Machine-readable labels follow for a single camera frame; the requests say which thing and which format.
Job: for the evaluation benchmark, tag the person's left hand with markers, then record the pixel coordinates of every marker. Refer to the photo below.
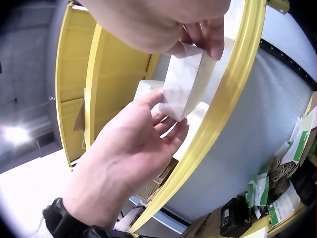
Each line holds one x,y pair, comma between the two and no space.
118,153

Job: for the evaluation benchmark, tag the person's right hand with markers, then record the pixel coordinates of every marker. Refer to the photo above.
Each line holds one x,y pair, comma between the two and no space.
138,22

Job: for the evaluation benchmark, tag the person's left fingers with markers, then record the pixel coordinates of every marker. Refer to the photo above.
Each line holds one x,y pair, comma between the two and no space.
173,133

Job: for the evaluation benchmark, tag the person's left thumb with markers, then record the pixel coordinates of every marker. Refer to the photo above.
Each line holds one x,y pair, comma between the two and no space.
146,100

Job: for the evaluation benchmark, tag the person's right fingers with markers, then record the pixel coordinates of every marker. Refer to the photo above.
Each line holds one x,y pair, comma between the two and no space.
215,37

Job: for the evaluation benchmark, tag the white marbled paper stack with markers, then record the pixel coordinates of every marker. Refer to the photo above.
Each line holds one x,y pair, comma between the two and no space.
180,84

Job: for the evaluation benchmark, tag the plain white box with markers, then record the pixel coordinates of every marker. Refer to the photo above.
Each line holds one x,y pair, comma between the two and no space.
145,90

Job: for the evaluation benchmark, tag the white box with print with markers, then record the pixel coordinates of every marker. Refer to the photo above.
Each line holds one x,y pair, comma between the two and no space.
198,112

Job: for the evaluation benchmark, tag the white ribbed stack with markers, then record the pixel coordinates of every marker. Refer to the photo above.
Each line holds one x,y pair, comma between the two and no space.
219,72

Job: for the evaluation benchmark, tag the black edge strip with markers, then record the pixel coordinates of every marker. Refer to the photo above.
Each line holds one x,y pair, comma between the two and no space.
287,58

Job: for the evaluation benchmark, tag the yellow metal shelf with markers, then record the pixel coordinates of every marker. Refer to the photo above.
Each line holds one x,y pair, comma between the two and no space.
74,62

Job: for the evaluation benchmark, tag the black device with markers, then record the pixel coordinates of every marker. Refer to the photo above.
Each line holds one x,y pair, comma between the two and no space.
234,218

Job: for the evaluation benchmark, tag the pile of green white bags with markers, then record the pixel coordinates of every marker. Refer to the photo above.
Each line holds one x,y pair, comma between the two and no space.
284,173

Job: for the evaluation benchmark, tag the ceiling lamp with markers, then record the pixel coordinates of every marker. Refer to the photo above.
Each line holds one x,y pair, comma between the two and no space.
15,135

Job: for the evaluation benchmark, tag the black wrist band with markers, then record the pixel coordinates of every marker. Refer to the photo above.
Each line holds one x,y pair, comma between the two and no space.
66,220

